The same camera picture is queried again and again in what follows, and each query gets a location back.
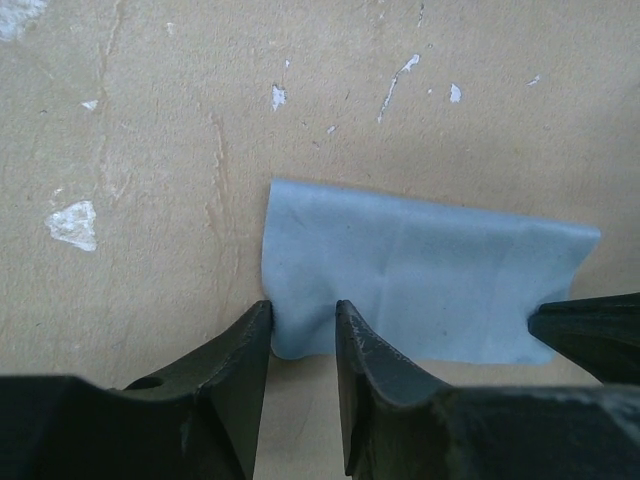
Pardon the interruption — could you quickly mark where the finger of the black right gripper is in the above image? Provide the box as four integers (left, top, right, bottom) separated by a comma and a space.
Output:
528, 293, 640, 386

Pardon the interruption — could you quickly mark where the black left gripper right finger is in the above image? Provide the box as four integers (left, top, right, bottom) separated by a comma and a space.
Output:
335, 300, 639, 479

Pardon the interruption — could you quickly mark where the blue cleaning cloth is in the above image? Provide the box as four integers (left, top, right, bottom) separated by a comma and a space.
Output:
261, 179, 600, 364

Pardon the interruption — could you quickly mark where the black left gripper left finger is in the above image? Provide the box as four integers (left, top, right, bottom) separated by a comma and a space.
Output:
1, 301, 272, 479

